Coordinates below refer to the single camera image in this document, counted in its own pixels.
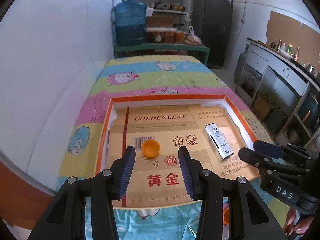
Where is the white cartoon rectangular box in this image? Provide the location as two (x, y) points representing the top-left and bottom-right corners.
(204, 123), (234, 160)

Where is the yellow orange bottle cap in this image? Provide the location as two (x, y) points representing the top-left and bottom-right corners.
(142, 139), (161, 159)

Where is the person's right hand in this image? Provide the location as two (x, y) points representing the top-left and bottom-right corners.
(283, 207), (314, 237)

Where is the dark green air fryer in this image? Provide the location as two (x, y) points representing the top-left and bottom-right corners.
(298, 92), (319, 130)

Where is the potted green plant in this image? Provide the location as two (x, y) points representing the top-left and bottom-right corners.
(253, 88), (279, 121)

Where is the white kitchen counter cabinet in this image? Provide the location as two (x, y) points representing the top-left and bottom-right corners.
(235, 40), (319, 148)

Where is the grey gas cylinder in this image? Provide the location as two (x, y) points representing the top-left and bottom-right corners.
(234, 52), (247, 83)

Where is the orange shallow cardboard tray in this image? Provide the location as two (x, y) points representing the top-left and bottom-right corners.
(95, 94), (259, 209)

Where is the plastic bag of food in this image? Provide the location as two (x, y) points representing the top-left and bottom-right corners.
(184, 25), (202, 46)

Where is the black refrigerator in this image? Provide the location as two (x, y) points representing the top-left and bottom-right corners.
(191, 0), (233, 67)

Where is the colourful cartoon quilt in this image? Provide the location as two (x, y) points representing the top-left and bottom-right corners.
(56, 54), (291, 240)

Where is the brown cardboard box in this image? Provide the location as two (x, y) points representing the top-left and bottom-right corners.
(146, 16), (174, 28)

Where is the green low table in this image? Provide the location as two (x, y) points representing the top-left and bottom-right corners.
(113, 43), (210, 66)

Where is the white metal shelf rack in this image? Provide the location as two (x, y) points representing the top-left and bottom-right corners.
(125, 0), (190, 30)

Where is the blue water jug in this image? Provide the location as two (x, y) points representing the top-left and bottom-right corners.
(114, 0), (147, 46)

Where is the red wooden door frame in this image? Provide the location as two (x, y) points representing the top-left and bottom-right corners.
(0, 164), (53, 230)

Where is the brown cardboard wall panel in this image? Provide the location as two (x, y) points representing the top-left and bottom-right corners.
(266, 11), (320, 70)

